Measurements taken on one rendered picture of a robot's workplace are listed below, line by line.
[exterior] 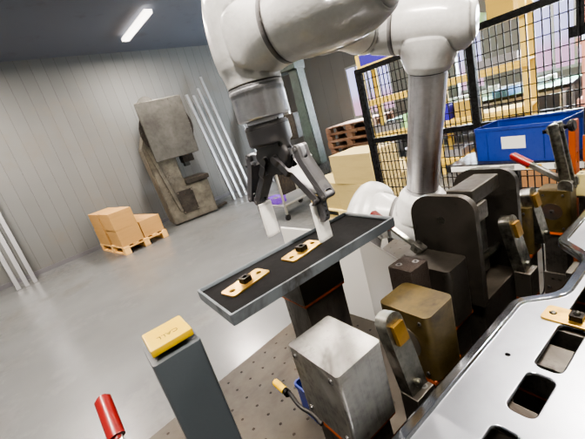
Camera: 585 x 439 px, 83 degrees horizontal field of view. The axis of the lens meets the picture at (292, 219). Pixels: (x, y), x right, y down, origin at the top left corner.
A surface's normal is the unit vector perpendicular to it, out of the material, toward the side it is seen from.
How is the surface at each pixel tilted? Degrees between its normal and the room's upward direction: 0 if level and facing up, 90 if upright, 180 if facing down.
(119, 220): 90
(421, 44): 106
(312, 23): 121
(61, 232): 90
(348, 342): 0
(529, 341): 0
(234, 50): 95
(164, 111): 90
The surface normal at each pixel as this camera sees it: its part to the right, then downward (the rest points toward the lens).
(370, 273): 0.67, 0.04
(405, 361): 0.51, -0.11
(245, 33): -0.47, 0.43
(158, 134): 0.50, 0.12
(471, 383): -0.26, -0.92
